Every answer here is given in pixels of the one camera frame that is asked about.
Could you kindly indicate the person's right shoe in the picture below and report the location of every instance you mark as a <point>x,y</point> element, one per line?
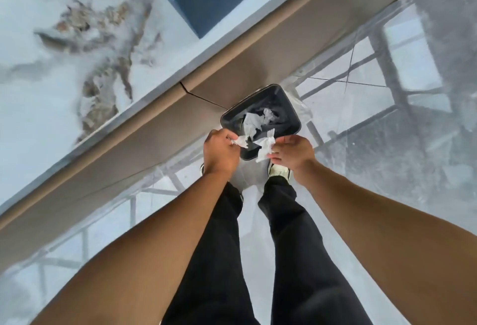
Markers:
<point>278,171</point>

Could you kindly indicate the black trousers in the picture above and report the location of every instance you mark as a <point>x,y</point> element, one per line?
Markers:
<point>216,261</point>

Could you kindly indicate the person's shoe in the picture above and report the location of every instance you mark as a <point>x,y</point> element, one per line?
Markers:
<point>202,169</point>
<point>278,171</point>

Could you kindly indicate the person's left forearm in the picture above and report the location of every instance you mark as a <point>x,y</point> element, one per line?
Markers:
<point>141,261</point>

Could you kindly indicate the person's left shoe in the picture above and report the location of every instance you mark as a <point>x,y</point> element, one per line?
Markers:
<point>202,169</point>

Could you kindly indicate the person's right forearm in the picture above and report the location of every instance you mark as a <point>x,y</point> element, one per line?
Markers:
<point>391,242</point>

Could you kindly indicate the person's left hand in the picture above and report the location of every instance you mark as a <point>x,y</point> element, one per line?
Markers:
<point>220,153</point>

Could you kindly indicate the white marble countertop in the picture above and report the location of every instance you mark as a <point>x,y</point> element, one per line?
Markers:
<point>37,112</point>

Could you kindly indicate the black lined trash bin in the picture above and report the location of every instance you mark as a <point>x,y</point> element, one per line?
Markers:
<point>287,127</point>

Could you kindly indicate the white tissue wad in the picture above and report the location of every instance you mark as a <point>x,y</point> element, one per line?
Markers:
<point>251,121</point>

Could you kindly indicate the person's right hand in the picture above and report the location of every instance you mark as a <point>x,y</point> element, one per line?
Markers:
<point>294,153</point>

